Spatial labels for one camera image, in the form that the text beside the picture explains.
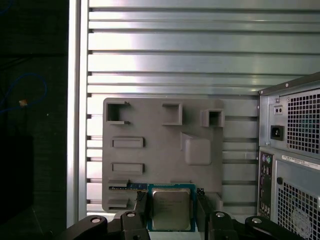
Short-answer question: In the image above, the grey power supply unit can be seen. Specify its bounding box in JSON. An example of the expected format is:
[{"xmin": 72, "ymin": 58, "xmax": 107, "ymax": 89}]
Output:
[{"xmin": 268, "ymin": 87, "xmax": 320, "ymax": 156}]

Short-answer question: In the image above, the grey parts rack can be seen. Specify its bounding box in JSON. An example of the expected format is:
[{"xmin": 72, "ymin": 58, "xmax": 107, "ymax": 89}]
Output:
[{"xmin": 101, "ymin": 97, "xmax": 225, "ymax": 221}]

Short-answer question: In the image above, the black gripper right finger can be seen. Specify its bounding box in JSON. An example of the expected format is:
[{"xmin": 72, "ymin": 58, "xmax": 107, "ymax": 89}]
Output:
[{"xmin": 196, "ymin": 187, "xmax": 310, "ymax": 240}]

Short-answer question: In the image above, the black PC case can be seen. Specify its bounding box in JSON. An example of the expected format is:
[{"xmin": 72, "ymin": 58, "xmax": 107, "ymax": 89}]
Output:
[{"xmin": 257, "ymin": 71, "xmax": 320, "ymax": 240}]

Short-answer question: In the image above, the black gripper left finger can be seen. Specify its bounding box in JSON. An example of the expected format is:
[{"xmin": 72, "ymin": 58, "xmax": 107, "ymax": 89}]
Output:
[{"xmin": 53, "ymin": 189, "xmax": 149, "ymax": 240}]

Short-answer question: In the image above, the CPU with silver top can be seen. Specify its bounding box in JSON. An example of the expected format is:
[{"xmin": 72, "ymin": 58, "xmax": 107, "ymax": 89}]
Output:
[{"xmin": 146, "ymin": 183, "xmax": 197, "ymax": 232}]

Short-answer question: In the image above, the RAM stick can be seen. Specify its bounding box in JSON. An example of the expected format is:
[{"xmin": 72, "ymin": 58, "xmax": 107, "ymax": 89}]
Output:
[{"xmin": 108, "ymin": 182, "xmax": 148, "ymax": 191}]

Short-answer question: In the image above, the blue floor cable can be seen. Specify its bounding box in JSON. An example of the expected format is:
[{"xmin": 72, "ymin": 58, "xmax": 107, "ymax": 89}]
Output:
[{"xmin": 0, "ymin": 72, "xmax": 48, "ymax": 115}]

